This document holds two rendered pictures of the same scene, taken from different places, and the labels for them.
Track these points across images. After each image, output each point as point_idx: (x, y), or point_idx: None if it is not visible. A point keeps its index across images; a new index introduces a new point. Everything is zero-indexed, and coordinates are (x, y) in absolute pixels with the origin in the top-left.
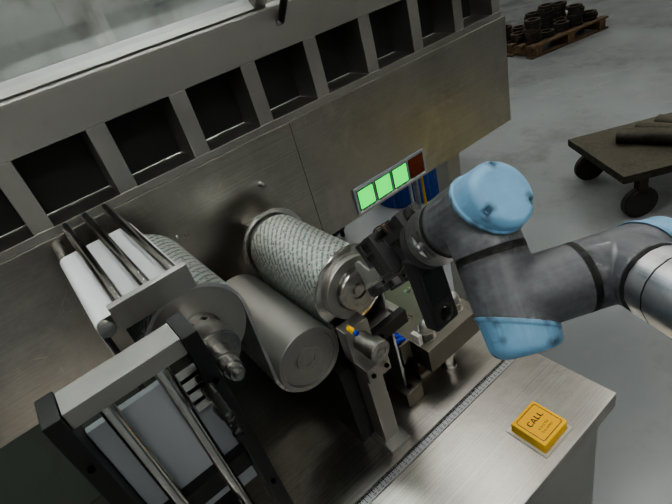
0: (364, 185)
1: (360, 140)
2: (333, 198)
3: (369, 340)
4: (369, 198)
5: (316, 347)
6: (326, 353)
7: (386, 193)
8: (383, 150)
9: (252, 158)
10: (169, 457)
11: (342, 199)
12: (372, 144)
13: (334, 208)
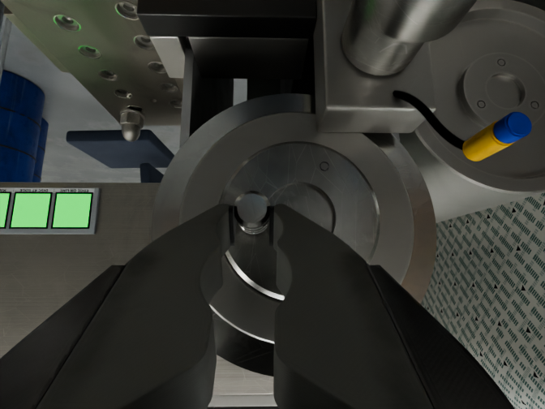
0: (69, 230)
1: (45, 307)
2: (134, 238)
3: (434, 34)
4: (68, 204)
5: (476, 110)
6: (439, 66)
7: (32, 194)
8: (6, 269)
9: (239, 368)
10: None
11: (118, 228)
12: (23, 289)
13: (139, 221)
